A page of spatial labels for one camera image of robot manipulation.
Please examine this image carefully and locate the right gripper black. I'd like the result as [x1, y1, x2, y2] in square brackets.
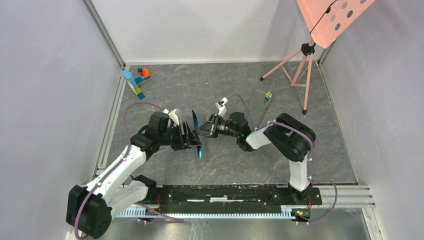
[192, 113, 240, 139]

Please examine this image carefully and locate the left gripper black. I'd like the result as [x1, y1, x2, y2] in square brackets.
[158, 121, 202, 152]

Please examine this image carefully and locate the blue plastic knife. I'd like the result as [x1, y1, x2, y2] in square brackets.
[191, 109, 203, 160]

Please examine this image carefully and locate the grey cloth napkin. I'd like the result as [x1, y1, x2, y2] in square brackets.
[247, 87, 273, 129]

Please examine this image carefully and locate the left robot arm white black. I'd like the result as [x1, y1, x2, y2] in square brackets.
[65, 110, 201, 239]

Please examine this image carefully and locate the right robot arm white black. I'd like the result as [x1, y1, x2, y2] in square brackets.
[194, 112, 317, 204]

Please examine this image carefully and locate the blue toy block stack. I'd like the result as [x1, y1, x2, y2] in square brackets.
[121, 69, 145, 100]

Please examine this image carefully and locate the orange toy figure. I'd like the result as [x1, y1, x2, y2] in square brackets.
[137, 67, 151, 79]

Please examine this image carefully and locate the pink tripod stand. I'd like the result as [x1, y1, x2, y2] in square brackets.
[259, 38, 316, 115]

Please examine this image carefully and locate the pink perforated board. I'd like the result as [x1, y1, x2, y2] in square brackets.
[296, 0, 375, 49]

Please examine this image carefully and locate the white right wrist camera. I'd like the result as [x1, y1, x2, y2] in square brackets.
[215, 97, 228, 117]

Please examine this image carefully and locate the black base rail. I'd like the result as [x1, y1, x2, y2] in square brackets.
[142, 184, 323, 214]

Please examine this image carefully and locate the white slotted cable duct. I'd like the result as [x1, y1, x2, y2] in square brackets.
[116, 205, 311, 220]

